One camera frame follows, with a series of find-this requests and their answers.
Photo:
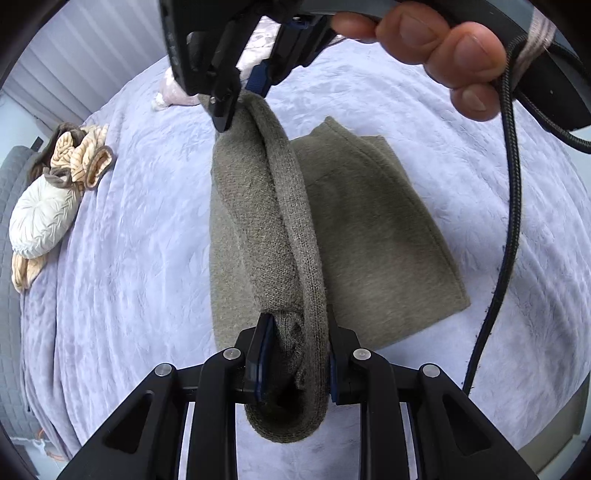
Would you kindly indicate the olive green knit sweater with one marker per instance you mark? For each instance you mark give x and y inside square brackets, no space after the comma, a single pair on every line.
[324,227]

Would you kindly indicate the grey quilted headboard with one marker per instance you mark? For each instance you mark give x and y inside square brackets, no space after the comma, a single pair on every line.
[16,417]

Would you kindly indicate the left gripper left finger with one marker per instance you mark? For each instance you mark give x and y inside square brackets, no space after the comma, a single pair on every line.
[180,419]

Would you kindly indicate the white round pleated cushion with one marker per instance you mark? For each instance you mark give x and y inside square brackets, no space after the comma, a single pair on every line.
[41,217]

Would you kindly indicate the peach and brown garment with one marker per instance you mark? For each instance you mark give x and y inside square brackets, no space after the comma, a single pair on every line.
[77,156]

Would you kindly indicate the person's right hand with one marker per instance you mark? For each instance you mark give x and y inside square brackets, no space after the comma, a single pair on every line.
[467,59]

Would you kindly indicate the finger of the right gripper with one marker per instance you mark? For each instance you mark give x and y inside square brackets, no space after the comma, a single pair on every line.
[297,43]
[221,104]

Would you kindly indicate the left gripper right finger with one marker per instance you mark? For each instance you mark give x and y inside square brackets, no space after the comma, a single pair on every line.
[423,407]

